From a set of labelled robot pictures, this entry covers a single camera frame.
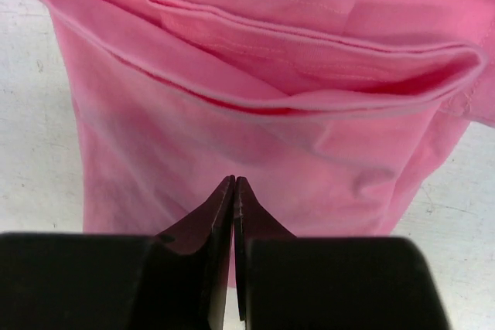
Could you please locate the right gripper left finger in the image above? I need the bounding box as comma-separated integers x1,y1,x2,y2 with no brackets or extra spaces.
146,175,235,329

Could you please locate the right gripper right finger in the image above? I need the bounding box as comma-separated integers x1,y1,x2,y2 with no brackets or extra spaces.
234,177,295,325

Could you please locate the pink t shirt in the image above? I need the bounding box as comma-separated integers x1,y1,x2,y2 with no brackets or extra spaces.
2,0,495,288

